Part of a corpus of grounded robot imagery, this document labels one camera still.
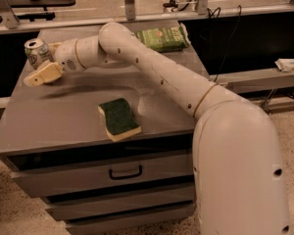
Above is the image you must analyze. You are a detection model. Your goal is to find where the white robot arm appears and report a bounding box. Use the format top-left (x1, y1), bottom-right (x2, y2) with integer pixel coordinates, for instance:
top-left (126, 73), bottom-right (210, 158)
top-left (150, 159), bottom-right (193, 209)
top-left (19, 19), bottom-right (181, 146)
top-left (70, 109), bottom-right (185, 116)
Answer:
top-left (24, 23), bottom-right (291, 235)

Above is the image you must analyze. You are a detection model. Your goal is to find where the green yellow sponge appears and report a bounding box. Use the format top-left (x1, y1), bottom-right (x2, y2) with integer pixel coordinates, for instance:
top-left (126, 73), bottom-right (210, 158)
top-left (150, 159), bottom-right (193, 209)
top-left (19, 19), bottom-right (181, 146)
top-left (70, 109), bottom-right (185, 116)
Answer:
top-left (98, 98), bottom-right (141, 142)

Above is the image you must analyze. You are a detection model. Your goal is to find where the white wipes packet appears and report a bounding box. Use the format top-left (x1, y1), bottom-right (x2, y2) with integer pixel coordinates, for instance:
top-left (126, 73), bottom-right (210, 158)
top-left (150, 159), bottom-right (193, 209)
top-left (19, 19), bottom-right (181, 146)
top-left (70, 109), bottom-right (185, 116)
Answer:
top-left (275, 59), bottom-right (294, 72)

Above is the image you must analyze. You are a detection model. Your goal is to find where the black drawer handle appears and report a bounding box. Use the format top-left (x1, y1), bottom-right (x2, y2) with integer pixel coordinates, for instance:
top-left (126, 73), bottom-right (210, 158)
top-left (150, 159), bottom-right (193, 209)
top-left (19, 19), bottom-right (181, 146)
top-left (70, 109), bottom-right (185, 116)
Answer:
top-left (109, 165), bottom-right (143, 180)

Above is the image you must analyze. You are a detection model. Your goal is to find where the dark background table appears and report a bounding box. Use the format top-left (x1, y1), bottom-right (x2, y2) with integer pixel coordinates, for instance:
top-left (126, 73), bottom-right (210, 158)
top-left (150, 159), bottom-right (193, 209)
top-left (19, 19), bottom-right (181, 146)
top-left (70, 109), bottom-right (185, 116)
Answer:
top-left (7, 0), bottom-right (75, 22)

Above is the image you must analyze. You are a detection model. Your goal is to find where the grey drawer cabinet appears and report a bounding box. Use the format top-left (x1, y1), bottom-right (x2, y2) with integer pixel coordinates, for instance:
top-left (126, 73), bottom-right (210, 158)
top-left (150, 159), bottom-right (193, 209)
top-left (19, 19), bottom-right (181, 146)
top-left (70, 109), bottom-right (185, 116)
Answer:
top-left (0, 20), bottom-right (211, 235)

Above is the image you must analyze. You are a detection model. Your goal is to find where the green chip bag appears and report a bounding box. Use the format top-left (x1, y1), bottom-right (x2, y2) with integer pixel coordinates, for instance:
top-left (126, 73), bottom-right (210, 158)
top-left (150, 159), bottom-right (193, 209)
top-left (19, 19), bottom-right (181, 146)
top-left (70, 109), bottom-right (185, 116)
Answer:
top-left (135, 26), bottom-right (189, 53)

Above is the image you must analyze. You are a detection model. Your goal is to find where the black hanging cable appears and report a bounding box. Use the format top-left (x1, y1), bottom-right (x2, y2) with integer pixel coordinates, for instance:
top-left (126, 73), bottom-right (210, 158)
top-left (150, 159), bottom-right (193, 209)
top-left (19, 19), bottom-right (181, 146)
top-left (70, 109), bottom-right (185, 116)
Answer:
top-left (206, 5), bottom-right (242, 83)

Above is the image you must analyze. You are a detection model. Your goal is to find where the metal railing frame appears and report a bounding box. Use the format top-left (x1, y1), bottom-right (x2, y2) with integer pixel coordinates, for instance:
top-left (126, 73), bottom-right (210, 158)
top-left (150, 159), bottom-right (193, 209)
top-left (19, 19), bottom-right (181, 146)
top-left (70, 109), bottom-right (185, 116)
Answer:
top-left (0, 0), bottom-right (294, 34)

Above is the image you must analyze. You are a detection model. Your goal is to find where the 7up soda can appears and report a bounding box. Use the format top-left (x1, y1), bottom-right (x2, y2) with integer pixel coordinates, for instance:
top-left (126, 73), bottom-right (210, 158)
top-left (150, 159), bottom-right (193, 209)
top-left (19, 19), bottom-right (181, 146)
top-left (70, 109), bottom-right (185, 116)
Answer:
top-left (24, 38), bottom-right (53, 69)

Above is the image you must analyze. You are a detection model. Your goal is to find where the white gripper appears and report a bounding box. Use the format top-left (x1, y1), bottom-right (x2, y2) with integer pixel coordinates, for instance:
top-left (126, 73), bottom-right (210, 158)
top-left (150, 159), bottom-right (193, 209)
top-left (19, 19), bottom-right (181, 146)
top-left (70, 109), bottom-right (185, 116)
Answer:
top-left (24, 38), bottom-right (80, 87)

